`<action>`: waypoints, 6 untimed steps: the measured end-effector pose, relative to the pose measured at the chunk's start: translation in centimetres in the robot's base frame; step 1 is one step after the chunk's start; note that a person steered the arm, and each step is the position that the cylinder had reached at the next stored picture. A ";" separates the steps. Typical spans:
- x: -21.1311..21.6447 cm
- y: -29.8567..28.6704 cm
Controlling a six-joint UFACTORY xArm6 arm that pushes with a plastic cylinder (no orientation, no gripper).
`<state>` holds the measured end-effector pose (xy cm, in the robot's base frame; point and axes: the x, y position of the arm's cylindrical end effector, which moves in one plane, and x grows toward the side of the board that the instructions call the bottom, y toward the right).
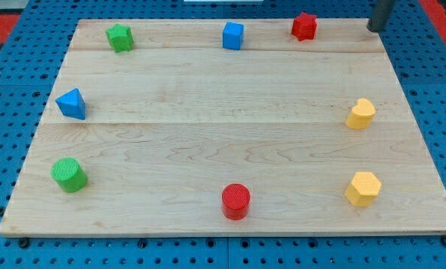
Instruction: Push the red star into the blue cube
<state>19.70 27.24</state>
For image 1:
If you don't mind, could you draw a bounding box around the green cylinder block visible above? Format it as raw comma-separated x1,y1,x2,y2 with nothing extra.
51,157,87,193

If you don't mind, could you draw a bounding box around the green star block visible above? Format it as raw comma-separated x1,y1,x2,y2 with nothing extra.
105,23,134,53

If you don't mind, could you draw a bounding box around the red star block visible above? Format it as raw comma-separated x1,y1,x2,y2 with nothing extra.
291,12,318,41

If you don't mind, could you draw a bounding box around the blue triangle block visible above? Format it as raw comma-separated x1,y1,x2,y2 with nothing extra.
55,88,86,120

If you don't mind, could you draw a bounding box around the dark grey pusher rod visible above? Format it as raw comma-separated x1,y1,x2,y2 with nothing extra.
367,0,396,33

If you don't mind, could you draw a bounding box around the red cylinder block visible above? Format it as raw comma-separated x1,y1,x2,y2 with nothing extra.
221,183,251,220

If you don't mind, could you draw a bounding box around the light wooden board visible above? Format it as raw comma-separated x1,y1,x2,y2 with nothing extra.
0,19,446,238

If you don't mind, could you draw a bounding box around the yellow heart block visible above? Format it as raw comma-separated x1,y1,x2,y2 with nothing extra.
345,98,377,130

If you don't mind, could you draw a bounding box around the yellow hexagon block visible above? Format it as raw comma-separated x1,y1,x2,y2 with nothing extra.
344,172,382,207

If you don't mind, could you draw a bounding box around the blue cube block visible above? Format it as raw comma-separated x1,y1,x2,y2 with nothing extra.
222,22,244,50

